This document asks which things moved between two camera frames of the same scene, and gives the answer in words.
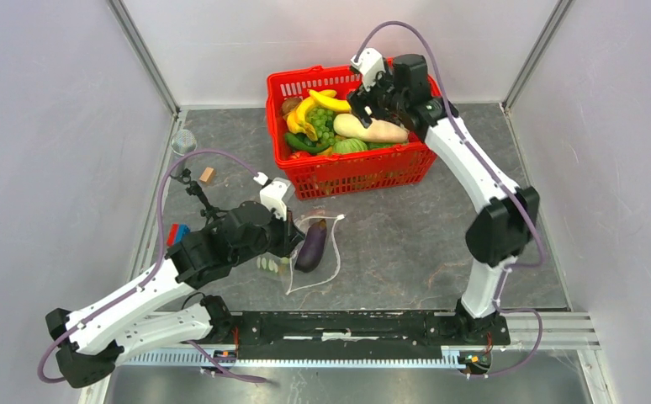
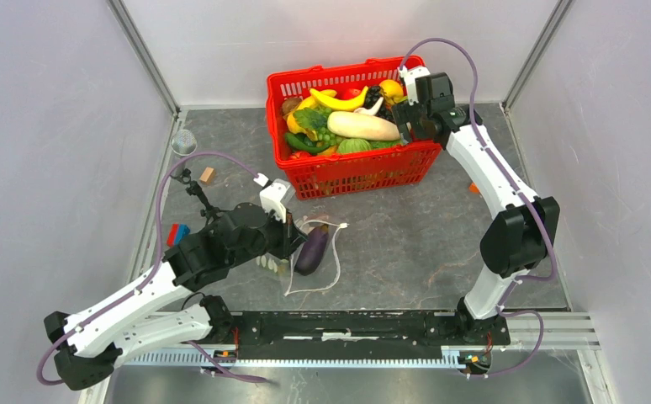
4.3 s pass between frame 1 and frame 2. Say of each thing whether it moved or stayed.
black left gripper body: stayed
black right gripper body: moved
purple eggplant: stayed
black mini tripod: stayed
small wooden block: stayed
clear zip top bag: moved
